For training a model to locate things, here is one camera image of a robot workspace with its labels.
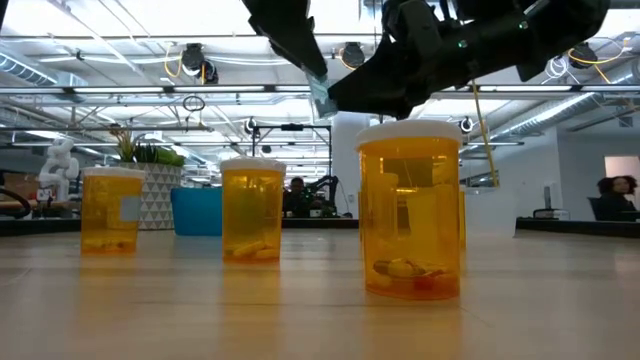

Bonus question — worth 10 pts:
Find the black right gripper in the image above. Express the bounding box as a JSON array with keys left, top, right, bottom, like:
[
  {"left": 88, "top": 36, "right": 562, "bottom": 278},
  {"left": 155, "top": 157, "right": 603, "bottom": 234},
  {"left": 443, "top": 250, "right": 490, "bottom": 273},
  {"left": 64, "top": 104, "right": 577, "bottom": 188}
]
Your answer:
[{"left": 327, "top": 0, "right": 612, "bottom": 104}]

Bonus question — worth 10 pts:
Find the large orange pill bottle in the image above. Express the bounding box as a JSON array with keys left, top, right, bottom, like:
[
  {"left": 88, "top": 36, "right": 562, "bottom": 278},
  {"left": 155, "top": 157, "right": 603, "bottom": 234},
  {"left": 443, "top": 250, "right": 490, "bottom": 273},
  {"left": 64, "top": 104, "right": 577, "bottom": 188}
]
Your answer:
[{"left": 355, "top": 118, "right": 464, "bottom": 302}]

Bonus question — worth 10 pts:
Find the orange bottle with oval pills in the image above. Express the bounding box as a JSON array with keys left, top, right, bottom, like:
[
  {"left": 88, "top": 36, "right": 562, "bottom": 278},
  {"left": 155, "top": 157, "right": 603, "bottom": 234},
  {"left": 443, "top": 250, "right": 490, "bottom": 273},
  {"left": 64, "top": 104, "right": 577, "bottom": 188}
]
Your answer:
[{"left": 220, "top": 157, "right": 287, "bottom": 265}]

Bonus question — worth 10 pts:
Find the labelled orange pill bottle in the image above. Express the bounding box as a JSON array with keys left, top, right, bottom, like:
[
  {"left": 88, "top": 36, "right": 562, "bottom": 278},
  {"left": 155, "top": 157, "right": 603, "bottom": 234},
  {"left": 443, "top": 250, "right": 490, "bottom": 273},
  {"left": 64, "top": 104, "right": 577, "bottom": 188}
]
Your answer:
[{"left": 80, "top": 166, "right": 146, "bottom": 256}]

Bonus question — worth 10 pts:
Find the clear plastic bin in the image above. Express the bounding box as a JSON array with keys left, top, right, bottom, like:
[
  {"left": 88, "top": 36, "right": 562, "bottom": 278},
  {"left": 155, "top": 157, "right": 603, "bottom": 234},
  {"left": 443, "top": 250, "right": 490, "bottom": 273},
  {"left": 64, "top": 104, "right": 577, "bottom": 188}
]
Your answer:
[{"left": 463, "top": 187, "right": 520, "bottom": 239}]

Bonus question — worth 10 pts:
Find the blue plastic bin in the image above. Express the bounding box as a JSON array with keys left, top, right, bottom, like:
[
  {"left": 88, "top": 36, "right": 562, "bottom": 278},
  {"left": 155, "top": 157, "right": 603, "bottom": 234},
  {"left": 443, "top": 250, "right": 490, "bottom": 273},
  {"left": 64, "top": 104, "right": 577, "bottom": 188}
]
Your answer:
[{"left": 170, "top": 187, "right": 224, "bottom": 237}]

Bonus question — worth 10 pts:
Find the white pillar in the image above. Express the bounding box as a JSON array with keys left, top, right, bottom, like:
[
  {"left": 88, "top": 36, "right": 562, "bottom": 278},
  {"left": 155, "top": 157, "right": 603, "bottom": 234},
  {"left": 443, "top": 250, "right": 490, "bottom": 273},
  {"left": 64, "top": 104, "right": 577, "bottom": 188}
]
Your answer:
[{"left": 331, "top": 112, "right": 361, "bottom": 220}]

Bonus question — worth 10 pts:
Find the person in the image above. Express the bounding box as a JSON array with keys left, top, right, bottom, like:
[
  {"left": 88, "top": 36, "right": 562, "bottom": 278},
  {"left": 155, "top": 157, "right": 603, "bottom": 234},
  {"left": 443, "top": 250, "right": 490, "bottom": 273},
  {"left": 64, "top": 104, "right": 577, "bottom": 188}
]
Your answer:
[
  {"left": 595, "top": 174, "right": 640, "bottom": 222},
  {"left": 282, "top": 176, "right": 325, "bottom": 219}
]

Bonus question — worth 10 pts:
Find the green potted plant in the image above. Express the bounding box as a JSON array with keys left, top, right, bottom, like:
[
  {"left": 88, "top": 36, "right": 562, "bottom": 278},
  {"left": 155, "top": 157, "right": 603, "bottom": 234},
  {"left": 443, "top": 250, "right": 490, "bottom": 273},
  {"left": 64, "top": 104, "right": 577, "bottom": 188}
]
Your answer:
[{"left": 109, "top": 127, "right": 187, "bottom": 168}]

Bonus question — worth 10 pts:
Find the grey desk device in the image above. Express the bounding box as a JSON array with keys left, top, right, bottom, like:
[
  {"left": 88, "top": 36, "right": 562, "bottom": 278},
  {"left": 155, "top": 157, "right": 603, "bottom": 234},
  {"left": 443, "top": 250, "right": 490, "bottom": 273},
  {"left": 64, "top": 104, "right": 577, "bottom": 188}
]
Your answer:
[{"left": 532, "top": 183, "right": 571, "bottom": 221}]

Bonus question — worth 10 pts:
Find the triangle-patterned planter pot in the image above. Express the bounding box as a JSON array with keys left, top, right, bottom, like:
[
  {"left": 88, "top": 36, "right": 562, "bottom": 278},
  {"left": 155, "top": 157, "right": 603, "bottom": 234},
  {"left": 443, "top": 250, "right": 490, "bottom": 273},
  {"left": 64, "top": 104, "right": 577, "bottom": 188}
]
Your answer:
[{"left": 118, "top": 162, "right": 183, "bottom": 231}]

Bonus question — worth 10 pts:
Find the white robot figurine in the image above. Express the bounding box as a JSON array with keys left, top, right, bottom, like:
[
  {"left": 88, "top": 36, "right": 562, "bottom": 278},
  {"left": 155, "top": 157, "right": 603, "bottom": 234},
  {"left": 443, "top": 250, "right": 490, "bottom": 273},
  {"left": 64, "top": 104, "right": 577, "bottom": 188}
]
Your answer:
[{"left": 38, "top": 137, "right": 81, "bottom": 203}]

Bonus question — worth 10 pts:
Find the cardboard box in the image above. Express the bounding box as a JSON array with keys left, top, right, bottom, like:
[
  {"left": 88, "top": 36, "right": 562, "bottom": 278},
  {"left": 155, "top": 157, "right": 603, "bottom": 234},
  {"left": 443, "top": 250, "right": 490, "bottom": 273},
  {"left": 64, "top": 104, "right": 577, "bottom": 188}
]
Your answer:
[{"left": 2, "top": 172, "right": 41, "bottom": 201}]

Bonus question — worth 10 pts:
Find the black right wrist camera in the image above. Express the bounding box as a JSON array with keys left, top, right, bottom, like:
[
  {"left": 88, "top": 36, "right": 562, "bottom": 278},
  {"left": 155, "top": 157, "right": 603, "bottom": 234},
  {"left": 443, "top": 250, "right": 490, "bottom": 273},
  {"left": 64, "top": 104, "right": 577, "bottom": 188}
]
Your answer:
[{"left": 379, "top": 0, "right": 442, "bottom": 56}]

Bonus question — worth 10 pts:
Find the yellow hanging cable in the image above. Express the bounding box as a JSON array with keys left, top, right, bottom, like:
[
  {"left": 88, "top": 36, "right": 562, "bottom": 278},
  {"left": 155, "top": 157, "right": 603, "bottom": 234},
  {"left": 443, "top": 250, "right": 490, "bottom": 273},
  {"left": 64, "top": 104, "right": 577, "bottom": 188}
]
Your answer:
[{"left": 471, "top": 79, "right": 500, "bottom": 189}]

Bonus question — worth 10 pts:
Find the black metal frame stand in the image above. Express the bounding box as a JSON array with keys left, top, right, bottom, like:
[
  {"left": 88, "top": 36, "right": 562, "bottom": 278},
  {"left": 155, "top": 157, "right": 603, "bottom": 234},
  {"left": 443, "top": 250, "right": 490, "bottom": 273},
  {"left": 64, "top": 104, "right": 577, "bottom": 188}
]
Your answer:
[{"left": 251, "top": 123, "right": 333, "bottom": 219}]

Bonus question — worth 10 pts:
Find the hanging black cable loop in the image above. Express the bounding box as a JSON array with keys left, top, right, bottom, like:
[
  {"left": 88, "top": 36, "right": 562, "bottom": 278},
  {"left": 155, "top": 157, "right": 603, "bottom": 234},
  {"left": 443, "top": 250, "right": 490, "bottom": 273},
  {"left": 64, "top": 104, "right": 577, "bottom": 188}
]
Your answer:
[{"left": 181, "top": 94, "right": 207, "bottom": 114}]

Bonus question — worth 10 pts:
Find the silver ventilation duct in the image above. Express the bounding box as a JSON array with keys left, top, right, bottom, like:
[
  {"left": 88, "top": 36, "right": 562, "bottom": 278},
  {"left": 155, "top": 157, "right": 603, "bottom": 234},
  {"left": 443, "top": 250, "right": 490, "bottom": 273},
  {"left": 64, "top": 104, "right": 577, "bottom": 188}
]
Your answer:
[
  {"left": 0, "top": 52, "right": 59, "bottom": 87},
  {"left": 492, "top": 62, "right": 640, "bottom": 141}
]

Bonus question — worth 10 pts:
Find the black table back rail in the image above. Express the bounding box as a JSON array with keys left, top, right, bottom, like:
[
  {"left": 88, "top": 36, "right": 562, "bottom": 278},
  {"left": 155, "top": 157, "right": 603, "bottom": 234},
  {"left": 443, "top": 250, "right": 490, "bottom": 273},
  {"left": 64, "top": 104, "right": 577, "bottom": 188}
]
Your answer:
[{"left": 0, "top": 217, "right": 640, "bottom": 239}]

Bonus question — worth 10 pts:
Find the black curved cable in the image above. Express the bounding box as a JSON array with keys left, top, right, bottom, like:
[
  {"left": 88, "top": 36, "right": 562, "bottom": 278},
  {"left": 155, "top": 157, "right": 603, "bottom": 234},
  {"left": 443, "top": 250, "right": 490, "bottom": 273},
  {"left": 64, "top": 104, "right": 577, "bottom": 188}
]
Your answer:
[{"left": 0, "top": 187, "right": 33, "bottom": 220}]

